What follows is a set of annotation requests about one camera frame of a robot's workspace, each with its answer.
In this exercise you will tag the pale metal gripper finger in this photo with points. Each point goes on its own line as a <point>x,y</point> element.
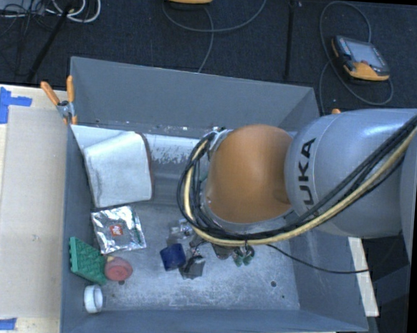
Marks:
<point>181,229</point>
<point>194,267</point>

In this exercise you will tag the dark blue cube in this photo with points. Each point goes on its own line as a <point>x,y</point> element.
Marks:
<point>172,257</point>

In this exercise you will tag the grey metal bin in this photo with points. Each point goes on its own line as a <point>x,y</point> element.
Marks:
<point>219,299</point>

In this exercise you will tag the silver foil packet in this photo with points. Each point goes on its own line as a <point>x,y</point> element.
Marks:
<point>119,228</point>

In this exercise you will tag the red round toy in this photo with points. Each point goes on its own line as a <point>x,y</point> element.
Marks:
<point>118,269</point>

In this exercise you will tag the white sponge with brown edge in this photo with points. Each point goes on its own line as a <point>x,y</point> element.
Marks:
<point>120,169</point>

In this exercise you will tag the green studded flat block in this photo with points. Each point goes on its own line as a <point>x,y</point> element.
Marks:
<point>85,260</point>

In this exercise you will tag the pale cardboard board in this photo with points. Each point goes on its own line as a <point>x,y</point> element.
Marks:
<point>29,202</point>

